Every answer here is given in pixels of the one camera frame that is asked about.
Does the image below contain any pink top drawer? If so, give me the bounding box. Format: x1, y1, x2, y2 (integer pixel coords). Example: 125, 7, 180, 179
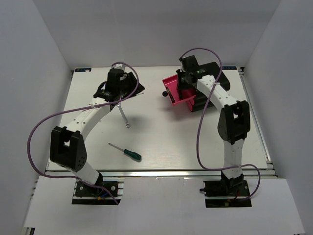
162, 75, 196, 110

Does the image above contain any black drawer cabinet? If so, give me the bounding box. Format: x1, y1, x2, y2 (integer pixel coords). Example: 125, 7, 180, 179
187, 61, 230, 114

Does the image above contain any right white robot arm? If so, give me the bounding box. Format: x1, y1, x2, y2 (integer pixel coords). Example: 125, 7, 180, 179
177, 55, 250, 197

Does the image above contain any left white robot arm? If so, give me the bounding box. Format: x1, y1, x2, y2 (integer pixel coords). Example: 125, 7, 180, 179
50, 68, 145, 195

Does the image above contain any blue corner label right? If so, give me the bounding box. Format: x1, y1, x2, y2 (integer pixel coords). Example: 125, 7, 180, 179
223, 66, 237, 70

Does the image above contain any blue corner label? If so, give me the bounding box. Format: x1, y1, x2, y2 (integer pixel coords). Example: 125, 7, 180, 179
74, 68, 91, 72
223, 66, 237, 70

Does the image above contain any silver combination wrench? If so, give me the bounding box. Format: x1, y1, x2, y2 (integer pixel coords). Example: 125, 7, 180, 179
116, 103, 131, 128

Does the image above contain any blue corner label left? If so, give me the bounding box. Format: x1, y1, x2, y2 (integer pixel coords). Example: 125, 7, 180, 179
74, 68, 91, 72

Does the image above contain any large green-handled screwdriver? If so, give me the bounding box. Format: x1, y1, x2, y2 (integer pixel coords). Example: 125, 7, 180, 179
108, 143, 142, 162

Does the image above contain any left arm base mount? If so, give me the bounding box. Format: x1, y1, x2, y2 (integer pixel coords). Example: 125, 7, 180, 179
72, 178, 124, 206

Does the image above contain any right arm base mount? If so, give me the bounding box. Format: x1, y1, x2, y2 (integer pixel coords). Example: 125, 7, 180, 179
199, 180, 252, 208

